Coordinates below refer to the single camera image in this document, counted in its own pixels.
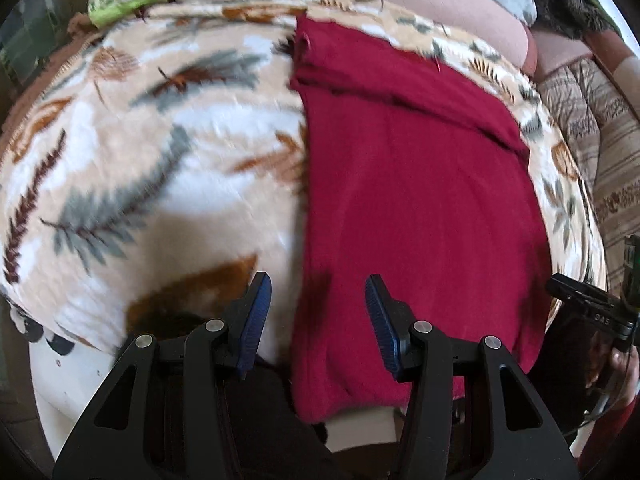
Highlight person's black pants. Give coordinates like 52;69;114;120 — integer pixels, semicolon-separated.
220;310;603;480

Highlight dark furry cloth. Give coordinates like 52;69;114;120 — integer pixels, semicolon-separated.
530;0;624;42

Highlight beige leaf print blanket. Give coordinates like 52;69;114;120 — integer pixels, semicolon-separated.
0;0;609;363

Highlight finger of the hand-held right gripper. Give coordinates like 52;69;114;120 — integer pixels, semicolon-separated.
545;273;615;311

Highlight white printed bed sheet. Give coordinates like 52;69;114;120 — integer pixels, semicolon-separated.
9;302;132;463

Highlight person's right hand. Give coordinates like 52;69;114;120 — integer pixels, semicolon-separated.
608;346;640;407

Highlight pink cushion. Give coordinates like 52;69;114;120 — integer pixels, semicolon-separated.
345;0;540;77

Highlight dark red knit garment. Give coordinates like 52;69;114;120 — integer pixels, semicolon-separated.
288;14;554;424

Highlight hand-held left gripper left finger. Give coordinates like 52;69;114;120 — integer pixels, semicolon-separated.
52;272;273;480

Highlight beige striped sofa cover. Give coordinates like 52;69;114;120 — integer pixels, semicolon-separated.
536;54;640;273

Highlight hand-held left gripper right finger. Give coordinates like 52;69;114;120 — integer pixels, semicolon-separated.
364;274;579;480

